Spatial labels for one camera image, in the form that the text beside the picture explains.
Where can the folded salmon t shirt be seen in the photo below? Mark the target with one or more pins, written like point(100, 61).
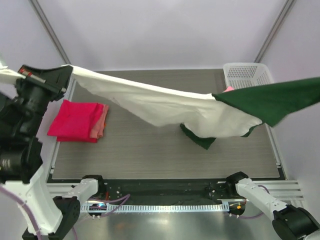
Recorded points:
point(98, 129)

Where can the folded magenta t shirt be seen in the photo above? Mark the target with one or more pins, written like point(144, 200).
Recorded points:
point(75, 121)

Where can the aluminium frame rail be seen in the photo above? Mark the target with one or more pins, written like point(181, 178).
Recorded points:
point(284, 190)

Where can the right aluminium corner post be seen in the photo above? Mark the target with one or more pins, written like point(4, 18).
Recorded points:
point(280, 19)

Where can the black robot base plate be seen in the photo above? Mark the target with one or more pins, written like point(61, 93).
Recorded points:
point(206, 188)

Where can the white perforated plastic basket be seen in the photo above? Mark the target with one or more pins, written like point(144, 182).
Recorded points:
point(239, 75)

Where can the white slotted cable duct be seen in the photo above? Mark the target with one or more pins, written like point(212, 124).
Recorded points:
point(101, 208)

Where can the aluminium corner post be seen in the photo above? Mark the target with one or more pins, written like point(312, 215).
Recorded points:
point(280, 19)
point(35, 4)

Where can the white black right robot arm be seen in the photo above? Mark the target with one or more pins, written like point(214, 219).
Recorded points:
point(288, 221)

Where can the pink t shirt in basket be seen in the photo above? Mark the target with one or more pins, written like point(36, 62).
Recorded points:
point(228, 89)

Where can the white and green t shirt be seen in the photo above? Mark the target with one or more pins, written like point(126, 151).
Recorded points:
point(203, 117)

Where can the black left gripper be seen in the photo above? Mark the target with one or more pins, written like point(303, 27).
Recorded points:
point(57, 79)

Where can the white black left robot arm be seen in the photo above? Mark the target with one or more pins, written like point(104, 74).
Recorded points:
point(22, 174)

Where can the left aluminium corner post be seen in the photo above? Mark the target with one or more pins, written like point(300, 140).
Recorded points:
point(35, 4)

